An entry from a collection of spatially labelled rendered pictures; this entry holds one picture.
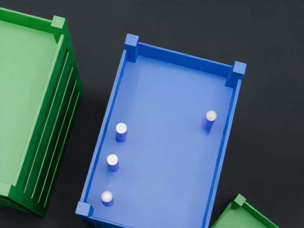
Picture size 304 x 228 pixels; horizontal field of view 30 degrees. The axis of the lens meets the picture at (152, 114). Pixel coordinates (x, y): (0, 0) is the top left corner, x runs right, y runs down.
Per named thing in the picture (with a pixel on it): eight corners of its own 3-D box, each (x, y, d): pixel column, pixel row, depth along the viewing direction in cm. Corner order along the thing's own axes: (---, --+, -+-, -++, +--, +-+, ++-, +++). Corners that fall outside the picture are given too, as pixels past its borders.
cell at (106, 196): (104, 193, 93) (102, 188, 87) (115, 197, 93) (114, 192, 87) (101, 204, 92) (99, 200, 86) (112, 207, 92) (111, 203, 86)
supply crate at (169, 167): (126, 50, 100) (126, 32, 92) (238, 78, 99) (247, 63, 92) (78, 217, 92) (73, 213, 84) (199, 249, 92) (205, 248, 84)
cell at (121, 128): (128, 124, 89) (128, 133, 96) (117, 121, 89) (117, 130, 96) (125, 135, 89) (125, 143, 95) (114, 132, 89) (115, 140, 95)
